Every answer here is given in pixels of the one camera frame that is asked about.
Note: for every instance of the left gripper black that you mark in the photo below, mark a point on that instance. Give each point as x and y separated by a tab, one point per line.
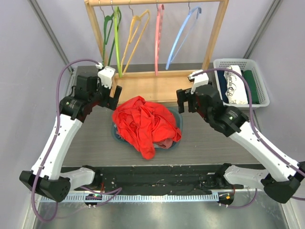
110	102

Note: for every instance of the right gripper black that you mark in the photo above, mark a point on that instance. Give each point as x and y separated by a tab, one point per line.
190	100

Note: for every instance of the red tank top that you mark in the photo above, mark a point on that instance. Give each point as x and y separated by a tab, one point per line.
142	124

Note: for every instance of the maroon tank top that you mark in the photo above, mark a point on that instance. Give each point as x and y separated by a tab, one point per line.
165	144

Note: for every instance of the yellow hanger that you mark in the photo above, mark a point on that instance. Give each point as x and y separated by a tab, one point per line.
137	28

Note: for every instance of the light blue hanger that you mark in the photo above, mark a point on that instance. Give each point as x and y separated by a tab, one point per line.
184	32

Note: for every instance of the pink hanger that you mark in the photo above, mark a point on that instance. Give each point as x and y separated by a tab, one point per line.
158	31

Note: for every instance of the lime green hanger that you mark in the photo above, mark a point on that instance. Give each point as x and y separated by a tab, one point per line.
116	37

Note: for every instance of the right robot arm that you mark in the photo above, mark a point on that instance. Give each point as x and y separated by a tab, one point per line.
281	176

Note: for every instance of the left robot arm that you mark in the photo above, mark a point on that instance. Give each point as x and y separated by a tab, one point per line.
45	177

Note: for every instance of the wooden clothes rack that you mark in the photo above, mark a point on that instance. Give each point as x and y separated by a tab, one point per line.
161	87

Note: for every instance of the folded navy shirt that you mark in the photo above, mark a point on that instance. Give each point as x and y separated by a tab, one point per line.
223	85

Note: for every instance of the teal plastic bin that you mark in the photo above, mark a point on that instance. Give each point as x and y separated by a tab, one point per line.
179	122

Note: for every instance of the folded white shirt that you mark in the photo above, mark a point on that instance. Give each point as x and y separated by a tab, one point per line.
235	92

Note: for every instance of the folded green shirt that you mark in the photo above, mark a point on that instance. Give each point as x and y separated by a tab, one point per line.
248	76

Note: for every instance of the white plastic basket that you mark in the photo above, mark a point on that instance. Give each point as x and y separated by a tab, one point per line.
245	64

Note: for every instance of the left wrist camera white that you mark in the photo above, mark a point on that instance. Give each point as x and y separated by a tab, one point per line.
105	74

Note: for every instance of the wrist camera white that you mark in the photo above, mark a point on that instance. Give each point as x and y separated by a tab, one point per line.
105	74
198	78

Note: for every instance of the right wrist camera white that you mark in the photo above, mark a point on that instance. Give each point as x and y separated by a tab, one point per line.
198	78

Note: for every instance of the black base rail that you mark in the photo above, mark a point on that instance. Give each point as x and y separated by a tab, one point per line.
162	180

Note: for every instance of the white slotted cable duct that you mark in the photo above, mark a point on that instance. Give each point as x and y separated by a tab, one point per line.
93	198

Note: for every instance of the aluminium frame post left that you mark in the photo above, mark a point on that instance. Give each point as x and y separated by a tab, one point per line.
47	28

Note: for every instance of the aluminium frame post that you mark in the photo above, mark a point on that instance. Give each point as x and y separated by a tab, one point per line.
47	28
272	10

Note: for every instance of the aluminium frame post right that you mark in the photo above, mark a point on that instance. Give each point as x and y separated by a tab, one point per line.
272	10

